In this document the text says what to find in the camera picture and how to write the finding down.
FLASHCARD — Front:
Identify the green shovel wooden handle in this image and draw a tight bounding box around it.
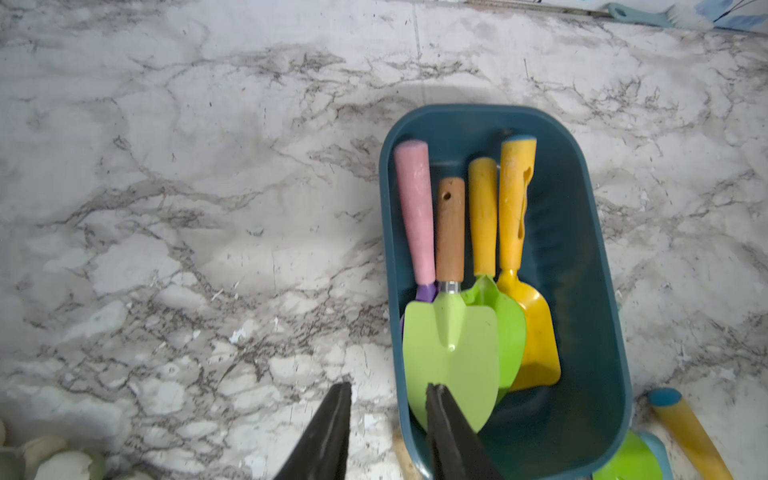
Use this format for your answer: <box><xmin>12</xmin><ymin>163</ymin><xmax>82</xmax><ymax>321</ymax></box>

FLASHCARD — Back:
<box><xmin>403</xmin><ymin>177</ymin><xmax>500</xmax><ymax>432</ymax></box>

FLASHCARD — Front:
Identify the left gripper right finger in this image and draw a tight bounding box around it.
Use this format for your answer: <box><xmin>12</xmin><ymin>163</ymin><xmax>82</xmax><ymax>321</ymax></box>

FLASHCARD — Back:
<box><xmin>426</xmin><ymin>384</ymin><xmax>502</xmax><ymax>480</ymax></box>

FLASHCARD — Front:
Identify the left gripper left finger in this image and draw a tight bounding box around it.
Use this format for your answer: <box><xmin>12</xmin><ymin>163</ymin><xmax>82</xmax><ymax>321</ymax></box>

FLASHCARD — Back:
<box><xmin>275</xmin><ymin>382</ymin><xmax>352</xmax><ymax>480</ymax></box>

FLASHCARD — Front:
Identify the green trowel light-blue handle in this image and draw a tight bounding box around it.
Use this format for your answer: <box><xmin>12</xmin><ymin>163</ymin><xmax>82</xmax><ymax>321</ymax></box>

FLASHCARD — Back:
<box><xmin>591</xmin><ymin>430</ymin><xmax>674</xmax><ymax>480</ymax></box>

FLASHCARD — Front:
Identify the green leaf shovel yellow handle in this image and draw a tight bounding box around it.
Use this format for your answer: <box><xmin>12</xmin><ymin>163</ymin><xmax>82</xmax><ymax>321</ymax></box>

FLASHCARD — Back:
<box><xmin>461</xmin><ymin>157</ymin><xmax>527</xmax><ymax>402</ymax></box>

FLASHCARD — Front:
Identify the dark teal storage box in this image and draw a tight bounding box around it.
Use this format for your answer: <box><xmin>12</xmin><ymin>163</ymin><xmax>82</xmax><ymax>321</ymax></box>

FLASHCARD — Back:
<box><xmin>379</xmin><ymin>104</ymin><xmax>632</xmax><ymax>479</ymax></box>

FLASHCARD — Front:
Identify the purple shovel pink handle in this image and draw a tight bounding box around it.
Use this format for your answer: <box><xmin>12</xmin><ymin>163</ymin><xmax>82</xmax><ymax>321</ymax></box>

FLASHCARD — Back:
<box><xmin>394</xmin><ymin>139</ymin><xmax>438</xmax><ymax>303</ymax></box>

